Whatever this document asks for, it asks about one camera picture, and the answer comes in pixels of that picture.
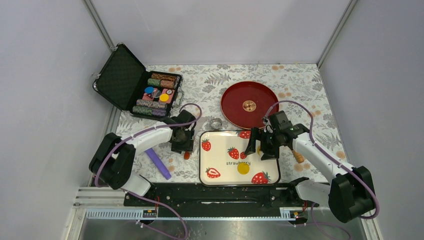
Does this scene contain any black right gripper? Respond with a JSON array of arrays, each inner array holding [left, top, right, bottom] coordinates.
[[244, 126, 282, 161]]

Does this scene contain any metal spatula wooden handle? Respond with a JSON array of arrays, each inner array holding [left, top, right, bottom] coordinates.
[[183, 151, 191, 160]]

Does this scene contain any yellow dough piece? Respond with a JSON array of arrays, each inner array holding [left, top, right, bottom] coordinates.
[[237, 162, 250, 175]]

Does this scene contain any small glass cup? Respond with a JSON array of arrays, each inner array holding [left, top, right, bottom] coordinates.
[[209, 118, 223, 131]]

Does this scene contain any wooden dough roller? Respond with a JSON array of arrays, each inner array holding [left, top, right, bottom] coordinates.
[[291, 150, 305, 164]]

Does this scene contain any red round plate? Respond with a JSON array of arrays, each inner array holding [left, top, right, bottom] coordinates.
[[220, 81, 278, 129]]

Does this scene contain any white strawberry tray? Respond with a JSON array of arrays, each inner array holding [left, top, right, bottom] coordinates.
[[199, 130, 281, 187]]

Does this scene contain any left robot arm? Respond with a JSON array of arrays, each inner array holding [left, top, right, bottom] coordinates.
[[88, 110, 197, 206]]

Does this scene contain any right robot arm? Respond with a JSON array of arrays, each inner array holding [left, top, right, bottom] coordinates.
[[244, 111, 380, 223]]

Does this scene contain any purple cylinder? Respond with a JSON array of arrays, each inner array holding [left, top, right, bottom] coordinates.
[[144, 148, 172, 180]]

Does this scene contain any floral table mat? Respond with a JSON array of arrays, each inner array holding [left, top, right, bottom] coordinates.
[[115, 63, 350, 183]]

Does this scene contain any black poker chip case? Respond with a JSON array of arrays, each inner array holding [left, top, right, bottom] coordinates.
[[92, 43, 183, 120]]

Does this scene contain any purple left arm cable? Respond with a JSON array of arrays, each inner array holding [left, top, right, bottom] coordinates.
[[94, 102, 204, 240]]

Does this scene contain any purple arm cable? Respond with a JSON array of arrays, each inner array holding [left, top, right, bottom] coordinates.
[[94, 102, 204, 240], [262, 99, 381, 240]]

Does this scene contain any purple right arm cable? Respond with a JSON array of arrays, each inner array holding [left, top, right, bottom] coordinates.
[[262, 99, 381, 240]]

